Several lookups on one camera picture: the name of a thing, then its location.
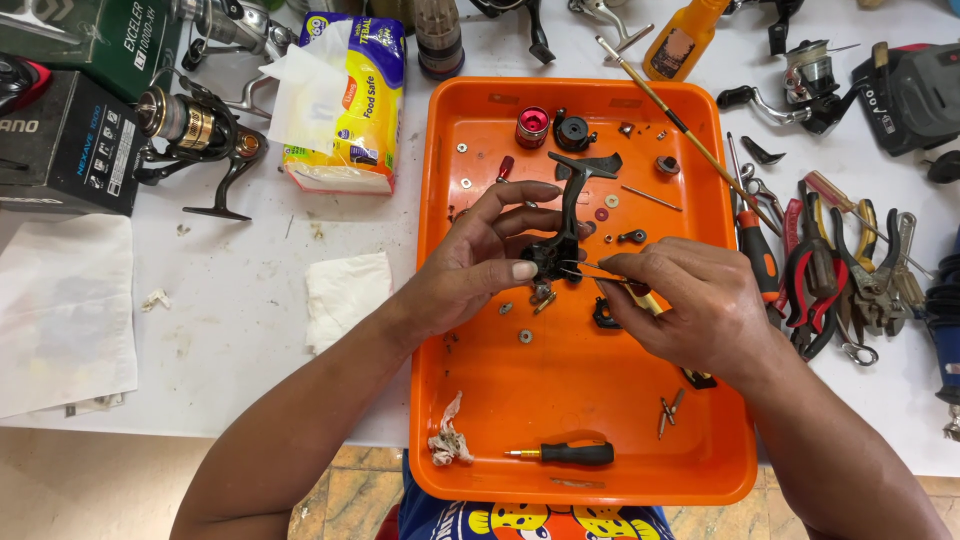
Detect orange plastic tray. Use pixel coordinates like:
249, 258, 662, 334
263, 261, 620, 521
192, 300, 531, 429
408, 76, 759, 507

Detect yellow black tool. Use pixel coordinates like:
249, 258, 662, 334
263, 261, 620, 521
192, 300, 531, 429
626, 285, 718, 390

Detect green cardboard reel box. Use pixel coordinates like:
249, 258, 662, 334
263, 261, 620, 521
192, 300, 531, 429
0, 0, 186, 103

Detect thin metal rod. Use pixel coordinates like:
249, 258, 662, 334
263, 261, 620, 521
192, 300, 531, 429
621, 184, 684, 213

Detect black spoon shaped part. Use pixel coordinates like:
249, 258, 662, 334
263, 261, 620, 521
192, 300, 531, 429
741, 135, 787, 166

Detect orange plastic bottle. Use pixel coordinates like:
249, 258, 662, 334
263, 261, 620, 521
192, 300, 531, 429
642, 0, 732, 82

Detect person's printed blue shirt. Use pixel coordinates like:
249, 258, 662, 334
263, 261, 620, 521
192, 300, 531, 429
397, 450, 676, 540

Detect person's left hand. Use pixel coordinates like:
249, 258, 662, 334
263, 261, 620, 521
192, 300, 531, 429
390, 180, 595, 354

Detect red metal spool knob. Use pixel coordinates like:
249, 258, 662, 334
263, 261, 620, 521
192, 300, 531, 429
515, 106, 551, 150

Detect black cardboard reel box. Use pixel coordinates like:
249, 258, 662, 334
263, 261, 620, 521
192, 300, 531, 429
0, 71, 148, 217

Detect black round knob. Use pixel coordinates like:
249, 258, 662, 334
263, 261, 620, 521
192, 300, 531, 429
926, 150, 960, 185

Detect orange black handled screwdriver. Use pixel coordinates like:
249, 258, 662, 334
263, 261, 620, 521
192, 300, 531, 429
726, 131, 786, 331

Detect red black handled pliers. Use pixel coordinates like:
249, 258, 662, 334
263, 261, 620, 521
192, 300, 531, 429
780, 198, 850, 361

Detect black reel handle part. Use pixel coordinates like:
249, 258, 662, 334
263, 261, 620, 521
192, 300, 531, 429
468, 0, 558, 65

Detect yellow handled pliers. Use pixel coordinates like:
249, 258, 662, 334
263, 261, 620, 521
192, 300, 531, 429
813, 196, 879, 275

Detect black silver fishing reel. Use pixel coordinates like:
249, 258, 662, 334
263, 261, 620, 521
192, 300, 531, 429
716, 39, 864, 138

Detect silver metal tweezers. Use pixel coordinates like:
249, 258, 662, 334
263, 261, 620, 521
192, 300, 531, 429
558, 258, 648, 290

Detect crumpled dirty tissue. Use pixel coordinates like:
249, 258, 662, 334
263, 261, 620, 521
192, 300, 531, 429
427, 391, 475, 468

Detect thin bamboo brush stick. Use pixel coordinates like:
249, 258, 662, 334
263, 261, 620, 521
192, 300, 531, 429
596, 35, 785, 237

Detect black grey power tool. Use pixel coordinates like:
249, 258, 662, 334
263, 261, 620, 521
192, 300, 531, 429
851, 42, 960, 159

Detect small metal screws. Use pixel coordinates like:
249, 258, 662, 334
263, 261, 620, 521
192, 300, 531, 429
658, 387, 686, 441

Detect black ring shaped part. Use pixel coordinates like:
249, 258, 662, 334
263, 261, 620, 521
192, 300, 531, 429
592, 297, 624, 330

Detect clear red handled screwdriver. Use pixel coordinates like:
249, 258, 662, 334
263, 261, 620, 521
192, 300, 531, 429
804, 171, 936, 280

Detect yellow tissue packet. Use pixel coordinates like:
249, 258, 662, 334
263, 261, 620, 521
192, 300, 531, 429
258, 11, 408, 196

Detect white paper sheet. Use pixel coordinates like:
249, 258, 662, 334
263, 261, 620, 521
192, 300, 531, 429
0, 213, 140, 420

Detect brown grease container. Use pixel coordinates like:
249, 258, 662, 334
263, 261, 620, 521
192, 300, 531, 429
414, 0, 466, 81

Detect black round reel part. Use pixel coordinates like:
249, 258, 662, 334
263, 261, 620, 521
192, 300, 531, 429
553, 108, 600, 153

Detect person's right hand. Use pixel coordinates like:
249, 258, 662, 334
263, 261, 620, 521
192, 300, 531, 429
596, 237, 783, 385

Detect black handled small screwdriver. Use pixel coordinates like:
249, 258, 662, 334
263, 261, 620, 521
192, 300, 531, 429
504, 441, 616, 468

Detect black gold fishing reel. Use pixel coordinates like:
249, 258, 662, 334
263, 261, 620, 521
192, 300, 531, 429
133, 67, 270, 222

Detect white folded tissue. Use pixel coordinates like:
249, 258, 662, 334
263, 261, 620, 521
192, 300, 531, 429
303, 251, 395, 355

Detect blue black tool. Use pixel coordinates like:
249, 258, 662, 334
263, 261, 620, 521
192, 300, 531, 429
922, 228, 960, 406

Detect silver reel handle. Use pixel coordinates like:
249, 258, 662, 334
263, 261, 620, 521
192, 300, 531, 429
567, 0, 655, 54

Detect black fishing reel body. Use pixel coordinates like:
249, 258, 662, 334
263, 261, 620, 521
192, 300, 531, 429
517, 151, 621, 291

